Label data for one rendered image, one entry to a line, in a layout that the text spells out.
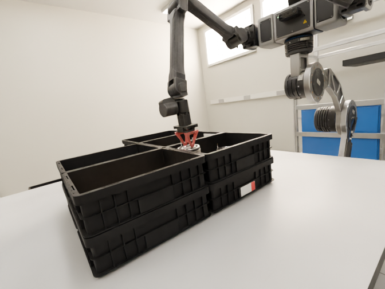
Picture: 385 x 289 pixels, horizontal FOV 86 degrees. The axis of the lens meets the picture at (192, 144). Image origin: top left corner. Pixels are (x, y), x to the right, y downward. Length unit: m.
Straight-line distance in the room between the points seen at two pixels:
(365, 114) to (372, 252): 2.04
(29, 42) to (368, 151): 4.37
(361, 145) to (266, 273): 2.25
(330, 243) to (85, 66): 3.78
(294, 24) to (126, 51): 3.34
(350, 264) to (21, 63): 3.84
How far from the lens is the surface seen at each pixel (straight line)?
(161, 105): 0.84
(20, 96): 3.76
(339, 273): 0.62
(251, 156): 0.88
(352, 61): 2.68
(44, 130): 3.74
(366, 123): 2.65
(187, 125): 0.87
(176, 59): 0.93
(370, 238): 0.75
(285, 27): 1.31
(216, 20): 1.21
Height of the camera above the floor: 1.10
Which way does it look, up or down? 11 degrees down
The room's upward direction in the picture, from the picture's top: 7 degrees counter-clockwise
